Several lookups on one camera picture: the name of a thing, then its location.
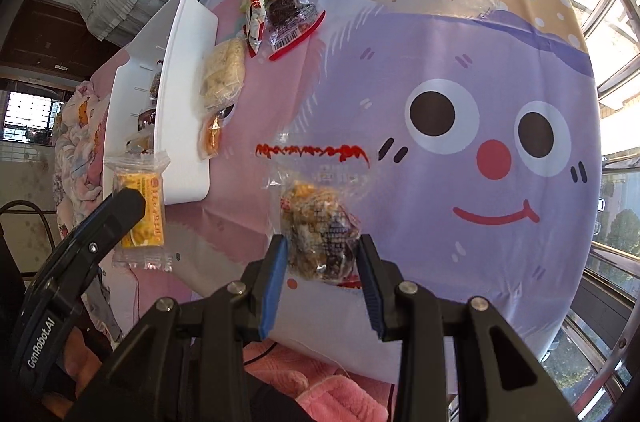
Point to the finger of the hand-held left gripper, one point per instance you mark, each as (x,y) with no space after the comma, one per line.
(117,214)

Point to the clear nut cluster packet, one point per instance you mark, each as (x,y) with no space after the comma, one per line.
(315,237)

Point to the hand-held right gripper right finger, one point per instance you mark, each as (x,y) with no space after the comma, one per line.
(372,297)

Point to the metal window grille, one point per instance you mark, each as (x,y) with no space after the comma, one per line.
(615,2)

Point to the dark cloth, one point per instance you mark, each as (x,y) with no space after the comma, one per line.
(272,404)

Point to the white plastic bin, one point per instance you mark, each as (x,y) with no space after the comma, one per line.
(182,102)

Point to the red white striped packet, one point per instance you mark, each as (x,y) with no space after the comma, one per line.
(255,15)

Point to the small barred window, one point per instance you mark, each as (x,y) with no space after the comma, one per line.
(25,117)

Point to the yellow cracker packet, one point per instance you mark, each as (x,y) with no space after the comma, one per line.
(142,222)

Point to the pile of mixed wrappers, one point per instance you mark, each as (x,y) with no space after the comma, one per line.
(145,122)

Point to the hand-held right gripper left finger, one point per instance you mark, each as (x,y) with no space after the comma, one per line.
(272,292)

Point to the dark snack packet red edge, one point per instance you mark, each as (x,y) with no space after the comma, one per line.
(292,22)

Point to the pink fuzzy garment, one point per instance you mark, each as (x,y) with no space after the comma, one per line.
(330,394)

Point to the printed blanket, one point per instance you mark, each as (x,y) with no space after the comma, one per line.
(75,147)

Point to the black metal chair frame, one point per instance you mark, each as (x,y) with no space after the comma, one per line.
(30,202)

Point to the pink bed sheet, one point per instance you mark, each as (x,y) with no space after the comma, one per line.
(102,82)

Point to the pale rice cracker packet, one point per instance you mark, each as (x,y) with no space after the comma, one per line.
(223,72)

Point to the printed cartoon tablecloth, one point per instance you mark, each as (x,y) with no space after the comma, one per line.
(400,77)

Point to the small orange snack packet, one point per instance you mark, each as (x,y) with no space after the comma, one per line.
(212,138)

